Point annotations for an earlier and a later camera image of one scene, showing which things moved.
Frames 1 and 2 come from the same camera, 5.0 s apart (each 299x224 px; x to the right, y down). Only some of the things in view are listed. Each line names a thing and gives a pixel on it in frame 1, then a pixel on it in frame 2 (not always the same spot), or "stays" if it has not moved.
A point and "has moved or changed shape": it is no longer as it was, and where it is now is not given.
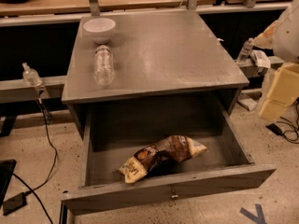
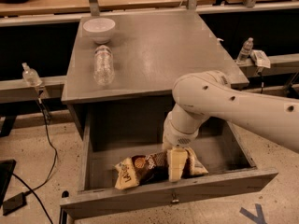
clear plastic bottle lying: (104, 70) stays
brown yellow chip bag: (161, 157) has moved or changed shape
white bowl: (100, 29) stays
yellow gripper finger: (286, 84) → (175, 141)
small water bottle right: (246, 51) stays
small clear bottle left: (31, 76) stays
